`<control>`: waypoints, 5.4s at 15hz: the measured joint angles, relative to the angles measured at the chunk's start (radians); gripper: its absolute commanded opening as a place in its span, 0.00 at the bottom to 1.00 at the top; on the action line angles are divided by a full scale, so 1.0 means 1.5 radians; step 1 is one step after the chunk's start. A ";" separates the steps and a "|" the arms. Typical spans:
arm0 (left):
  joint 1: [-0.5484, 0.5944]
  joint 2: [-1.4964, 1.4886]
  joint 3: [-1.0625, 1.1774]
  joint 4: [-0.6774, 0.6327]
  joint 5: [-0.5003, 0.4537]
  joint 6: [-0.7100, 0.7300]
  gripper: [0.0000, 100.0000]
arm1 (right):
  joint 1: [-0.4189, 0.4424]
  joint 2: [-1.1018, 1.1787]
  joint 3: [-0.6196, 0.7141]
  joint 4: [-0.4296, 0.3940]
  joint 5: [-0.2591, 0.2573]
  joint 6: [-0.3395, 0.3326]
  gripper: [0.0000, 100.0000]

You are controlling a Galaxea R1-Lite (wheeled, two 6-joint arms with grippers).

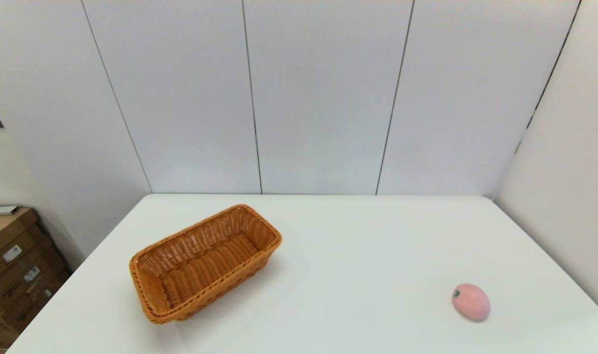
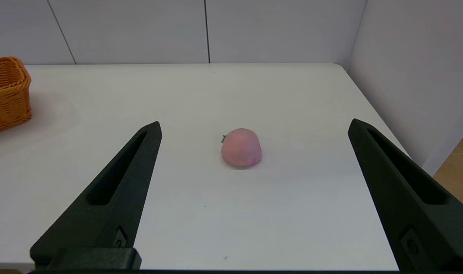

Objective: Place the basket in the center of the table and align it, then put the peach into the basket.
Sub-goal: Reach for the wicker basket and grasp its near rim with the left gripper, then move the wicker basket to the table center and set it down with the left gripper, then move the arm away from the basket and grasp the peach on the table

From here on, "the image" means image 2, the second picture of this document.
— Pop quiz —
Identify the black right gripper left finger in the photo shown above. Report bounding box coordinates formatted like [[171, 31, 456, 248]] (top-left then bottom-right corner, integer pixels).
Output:
[[30, 121, 163, 270]]

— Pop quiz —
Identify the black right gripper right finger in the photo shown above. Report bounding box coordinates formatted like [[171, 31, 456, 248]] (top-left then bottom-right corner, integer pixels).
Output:
[[348, 118, 463, 272]]

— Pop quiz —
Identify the pink peach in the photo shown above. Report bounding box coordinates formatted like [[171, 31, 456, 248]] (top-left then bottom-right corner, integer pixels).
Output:
[[220, 128, 262, 168]]

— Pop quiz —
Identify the orange wicker basket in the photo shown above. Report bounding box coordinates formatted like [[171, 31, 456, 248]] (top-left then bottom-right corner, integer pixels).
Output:
[[0, 57, 32, 136]]

